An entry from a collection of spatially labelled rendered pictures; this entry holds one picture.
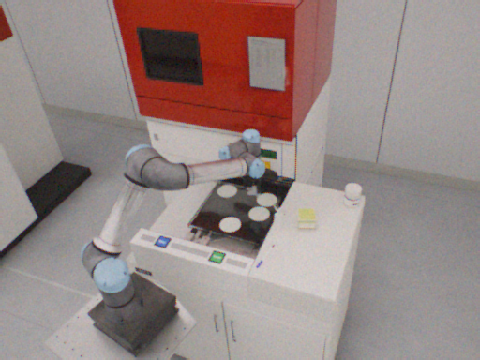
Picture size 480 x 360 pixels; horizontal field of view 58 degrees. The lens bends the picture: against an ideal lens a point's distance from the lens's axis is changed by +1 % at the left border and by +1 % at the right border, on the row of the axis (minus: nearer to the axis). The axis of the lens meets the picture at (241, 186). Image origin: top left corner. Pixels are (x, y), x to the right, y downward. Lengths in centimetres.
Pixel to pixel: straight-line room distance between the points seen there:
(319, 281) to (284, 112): 72
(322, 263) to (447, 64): 199
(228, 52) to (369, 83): 178
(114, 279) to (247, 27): 106
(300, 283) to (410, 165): 226
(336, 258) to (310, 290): 19
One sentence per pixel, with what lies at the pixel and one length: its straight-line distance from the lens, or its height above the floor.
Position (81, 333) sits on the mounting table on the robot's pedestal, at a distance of 189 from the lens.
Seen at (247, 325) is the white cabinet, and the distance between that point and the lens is 200.
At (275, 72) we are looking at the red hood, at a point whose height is 155.
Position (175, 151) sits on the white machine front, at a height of 100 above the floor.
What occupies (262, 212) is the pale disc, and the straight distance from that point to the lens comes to 205.
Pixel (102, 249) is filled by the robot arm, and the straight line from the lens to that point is 167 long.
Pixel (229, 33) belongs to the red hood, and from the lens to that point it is 181.
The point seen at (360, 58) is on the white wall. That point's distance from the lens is 337.
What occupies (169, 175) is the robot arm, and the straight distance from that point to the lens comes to 147.
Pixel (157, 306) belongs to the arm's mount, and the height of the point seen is 91.
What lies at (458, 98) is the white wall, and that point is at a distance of 345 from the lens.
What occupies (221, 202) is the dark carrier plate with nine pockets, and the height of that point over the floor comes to 90.
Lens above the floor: 230
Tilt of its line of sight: 39 degrees down
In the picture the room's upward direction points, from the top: 4 degrees counter-clockwise
